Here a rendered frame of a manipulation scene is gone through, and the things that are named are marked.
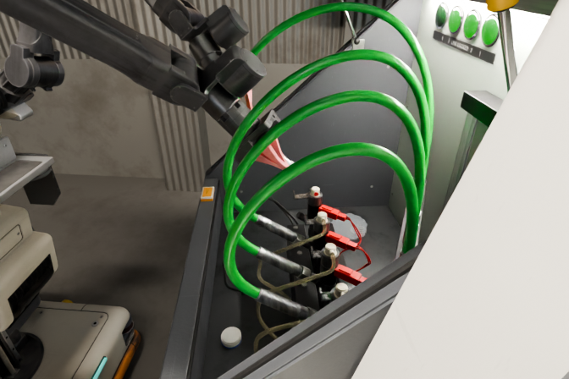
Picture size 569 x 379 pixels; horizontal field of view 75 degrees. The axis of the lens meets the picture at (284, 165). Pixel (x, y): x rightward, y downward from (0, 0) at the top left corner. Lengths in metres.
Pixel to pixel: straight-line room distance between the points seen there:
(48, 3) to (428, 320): 0.53
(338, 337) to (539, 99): 0.27
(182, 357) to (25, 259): 0.66
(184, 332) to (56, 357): 1.00
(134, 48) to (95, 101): 2.36
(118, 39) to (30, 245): 0.78
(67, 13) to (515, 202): 0.52
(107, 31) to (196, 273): 0.45
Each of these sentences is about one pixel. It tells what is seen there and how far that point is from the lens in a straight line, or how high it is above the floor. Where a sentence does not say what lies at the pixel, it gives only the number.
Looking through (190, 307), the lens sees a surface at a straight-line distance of 0.71.
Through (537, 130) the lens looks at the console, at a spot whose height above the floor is 1.39.
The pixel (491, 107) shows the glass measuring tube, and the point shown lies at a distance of 0.63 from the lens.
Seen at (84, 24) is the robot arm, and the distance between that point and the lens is 0.57.
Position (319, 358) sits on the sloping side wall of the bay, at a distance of 0.43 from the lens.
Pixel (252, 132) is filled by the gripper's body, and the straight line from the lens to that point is 0.64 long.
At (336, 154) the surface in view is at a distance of 0.38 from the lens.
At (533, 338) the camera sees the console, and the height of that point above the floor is 1.31.
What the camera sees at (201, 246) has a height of 0.95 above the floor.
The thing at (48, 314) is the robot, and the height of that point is 0.28.
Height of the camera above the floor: 1.48
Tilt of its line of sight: 29 degrees down
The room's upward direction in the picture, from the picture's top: straight up
